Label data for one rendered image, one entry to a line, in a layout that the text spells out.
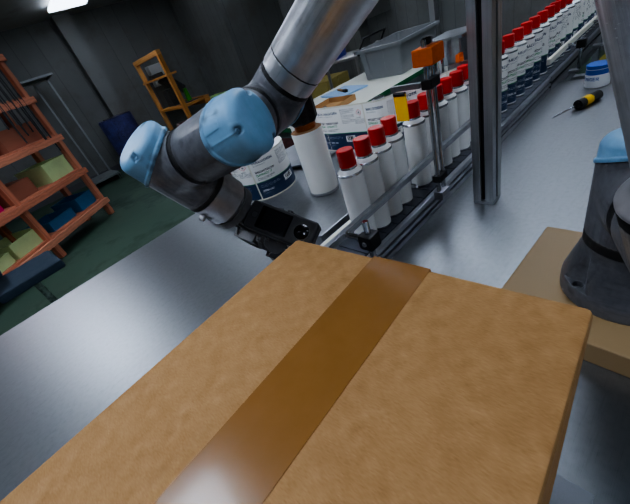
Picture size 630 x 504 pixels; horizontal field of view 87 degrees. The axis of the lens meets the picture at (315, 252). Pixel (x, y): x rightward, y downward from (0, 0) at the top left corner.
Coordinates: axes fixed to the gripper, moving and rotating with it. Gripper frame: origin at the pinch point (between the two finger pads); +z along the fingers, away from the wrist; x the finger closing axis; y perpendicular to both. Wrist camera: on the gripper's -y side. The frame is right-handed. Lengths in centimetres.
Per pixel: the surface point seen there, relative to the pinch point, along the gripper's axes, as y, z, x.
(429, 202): -5.1, 22.1, -25.1
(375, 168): -2.4, 2.2, -21.3
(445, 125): -2.0, 19.7, -45.2
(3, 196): 433, -17, 50
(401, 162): -1.6, 10.2, -28.1
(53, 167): 481, 11, -1
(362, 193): -2.4, 1.9, -15.4
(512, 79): -2, 45, -82
